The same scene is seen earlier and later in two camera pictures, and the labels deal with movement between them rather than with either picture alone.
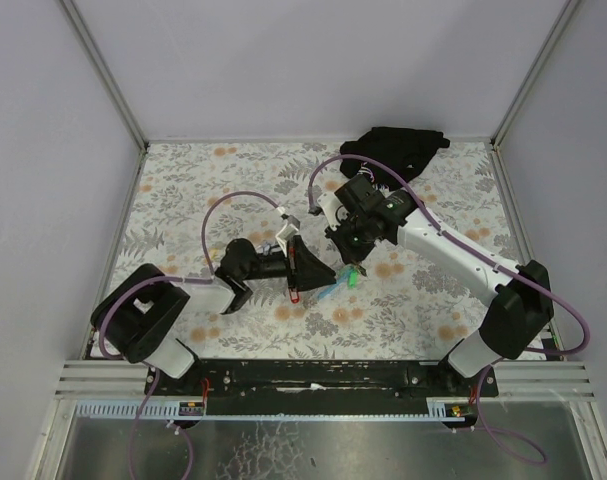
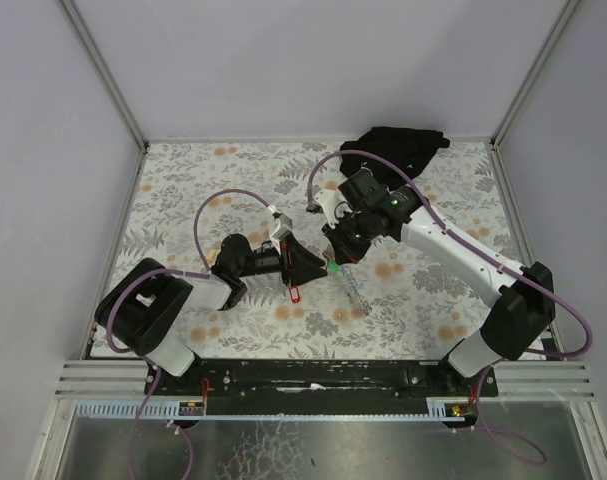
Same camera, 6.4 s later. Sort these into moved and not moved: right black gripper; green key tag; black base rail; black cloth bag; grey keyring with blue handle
Moved: green key tag; grey keyring with blue handle
Not moved: right black gripper; black cloth bag; black base rail
